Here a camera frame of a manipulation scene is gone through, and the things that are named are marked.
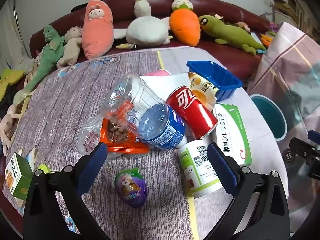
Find orange carrot bunny plush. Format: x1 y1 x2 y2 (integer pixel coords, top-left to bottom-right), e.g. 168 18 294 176
169 0 201 47

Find plaid blanket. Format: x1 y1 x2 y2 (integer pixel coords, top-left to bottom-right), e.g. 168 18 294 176
247 22 320 205

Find blue plastic tray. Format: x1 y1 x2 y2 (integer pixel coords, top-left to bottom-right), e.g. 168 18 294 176
186 60 243 102

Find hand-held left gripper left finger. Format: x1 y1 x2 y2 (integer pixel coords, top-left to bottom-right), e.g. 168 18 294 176
23 142 108 240

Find red soda can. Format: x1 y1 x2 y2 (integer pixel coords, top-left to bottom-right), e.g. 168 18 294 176
166 86 219 140

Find white duck plush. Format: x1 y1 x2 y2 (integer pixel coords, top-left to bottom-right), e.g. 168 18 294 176
113 0 173 49

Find dark red leather sofa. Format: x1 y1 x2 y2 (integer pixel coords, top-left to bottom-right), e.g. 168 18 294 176
29 0 272 90

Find white and green medicine box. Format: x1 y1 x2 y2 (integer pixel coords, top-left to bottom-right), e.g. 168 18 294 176
212 103 252 167

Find yellow plush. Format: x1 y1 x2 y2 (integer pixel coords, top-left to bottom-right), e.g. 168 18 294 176
0 69 25 99

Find green crocodile plush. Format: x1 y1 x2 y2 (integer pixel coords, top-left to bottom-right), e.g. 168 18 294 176
198 14 266 55

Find colourful plastic toys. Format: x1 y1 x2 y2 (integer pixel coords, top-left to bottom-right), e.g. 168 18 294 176
260 31 275 53

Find small brown plush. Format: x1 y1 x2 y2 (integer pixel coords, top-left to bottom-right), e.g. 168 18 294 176
236 21 252 32

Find beige doll plush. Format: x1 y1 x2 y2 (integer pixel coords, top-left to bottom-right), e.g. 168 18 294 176
56 26 83 68

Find yellow snack packet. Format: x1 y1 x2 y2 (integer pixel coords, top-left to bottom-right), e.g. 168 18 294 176
187 72 218 112

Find round black emblem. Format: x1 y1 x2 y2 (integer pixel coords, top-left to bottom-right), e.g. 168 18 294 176
282 148 297 164

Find pink paper cup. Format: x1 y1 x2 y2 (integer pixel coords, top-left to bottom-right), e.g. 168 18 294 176
147 70 172 77

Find clear plastic bottle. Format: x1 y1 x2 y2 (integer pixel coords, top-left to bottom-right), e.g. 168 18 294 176
101 74 187 150

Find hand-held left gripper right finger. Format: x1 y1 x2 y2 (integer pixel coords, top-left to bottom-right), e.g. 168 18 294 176
204 142 290 240

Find pale pink plush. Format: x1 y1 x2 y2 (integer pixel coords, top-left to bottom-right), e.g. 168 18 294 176
0 57 40 153

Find green dinosaur plush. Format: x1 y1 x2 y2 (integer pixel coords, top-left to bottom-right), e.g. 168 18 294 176
24 26 66 92

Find pink bunny plush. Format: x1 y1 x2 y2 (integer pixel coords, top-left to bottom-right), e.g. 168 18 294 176
82 0 114 60

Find clear bag with red print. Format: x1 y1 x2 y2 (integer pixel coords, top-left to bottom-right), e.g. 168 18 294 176
79 116 118 159

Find orange snack packet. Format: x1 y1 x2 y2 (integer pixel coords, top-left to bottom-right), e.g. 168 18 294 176
99 100 150 154

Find green tea box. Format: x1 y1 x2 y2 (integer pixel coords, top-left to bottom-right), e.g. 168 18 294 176
4 152 34 200

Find white and green canister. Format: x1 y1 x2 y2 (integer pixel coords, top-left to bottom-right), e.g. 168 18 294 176
178 139 223 199

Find teal round bin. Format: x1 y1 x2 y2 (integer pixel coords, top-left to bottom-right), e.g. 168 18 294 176
249 94 287 143

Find purple egg toy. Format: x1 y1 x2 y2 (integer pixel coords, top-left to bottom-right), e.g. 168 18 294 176
114 167 146 208

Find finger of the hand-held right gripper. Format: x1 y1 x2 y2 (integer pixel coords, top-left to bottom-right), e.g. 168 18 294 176
289 137 320 179
308 130 320 145

